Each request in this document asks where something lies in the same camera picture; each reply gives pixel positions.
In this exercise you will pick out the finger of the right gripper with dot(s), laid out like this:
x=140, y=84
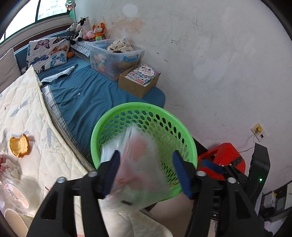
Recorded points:
x=214, y=167

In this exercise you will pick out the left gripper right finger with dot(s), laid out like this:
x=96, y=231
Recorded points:
x=222, y=200

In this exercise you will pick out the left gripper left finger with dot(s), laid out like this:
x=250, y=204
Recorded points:
x=55, y=217

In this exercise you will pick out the pink white plastic wrapper bag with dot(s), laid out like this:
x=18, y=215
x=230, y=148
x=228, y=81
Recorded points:
x=140, y=180

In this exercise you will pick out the orange peel piece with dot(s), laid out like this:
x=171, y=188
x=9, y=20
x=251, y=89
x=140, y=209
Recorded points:
x=19, y=146

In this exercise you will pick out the red plastic stool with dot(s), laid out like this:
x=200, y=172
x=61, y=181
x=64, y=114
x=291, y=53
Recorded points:
x=223, y=155

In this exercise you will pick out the round clear plastic lid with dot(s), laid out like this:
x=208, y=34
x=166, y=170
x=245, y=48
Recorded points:
x=15, y=194

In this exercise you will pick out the green plastic mesh basket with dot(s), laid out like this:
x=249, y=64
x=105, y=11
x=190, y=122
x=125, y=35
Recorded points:
x=169, y=133

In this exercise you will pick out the cream quilted bed cover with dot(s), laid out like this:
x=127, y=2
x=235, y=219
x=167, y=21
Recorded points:
x=23, y=111

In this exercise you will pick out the brown cardboard box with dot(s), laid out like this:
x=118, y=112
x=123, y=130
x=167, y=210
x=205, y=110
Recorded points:
x=135, y=88

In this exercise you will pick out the colourful book in box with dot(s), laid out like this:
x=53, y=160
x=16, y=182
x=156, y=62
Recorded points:
x=143, y=74

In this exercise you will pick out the clear plastic storage bin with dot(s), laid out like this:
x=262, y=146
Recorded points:
x=110, y=64

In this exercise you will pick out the beige plain pillow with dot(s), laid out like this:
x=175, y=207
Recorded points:
x=9, y=70

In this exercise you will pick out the patterned cloth in bin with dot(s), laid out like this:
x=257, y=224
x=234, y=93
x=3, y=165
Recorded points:
x=120, y=46

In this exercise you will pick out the butterfly pillow near toys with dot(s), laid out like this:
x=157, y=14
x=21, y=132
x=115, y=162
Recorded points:
x=47, y=53

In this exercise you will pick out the white keyboard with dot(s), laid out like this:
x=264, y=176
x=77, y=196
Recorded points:
x=81, y=47

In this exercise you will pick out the orange fox plush toy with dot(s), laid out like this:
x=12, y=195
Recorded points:
x=98, y=31

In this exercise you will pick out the pink plush toy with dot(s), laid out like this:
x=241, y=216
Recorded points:
x=89, y=35

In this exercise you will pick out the green framed window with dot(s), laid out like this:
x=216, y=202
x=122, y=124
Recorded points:
x=34, y=12

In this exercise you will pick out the green hanging toy decoration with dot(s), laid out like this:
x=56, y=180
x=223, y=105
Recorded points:
x=70, y=5

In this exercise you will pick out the wall socket with plug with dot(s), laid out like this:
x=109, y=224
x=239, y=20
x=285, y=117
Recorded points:
x=258, y=132

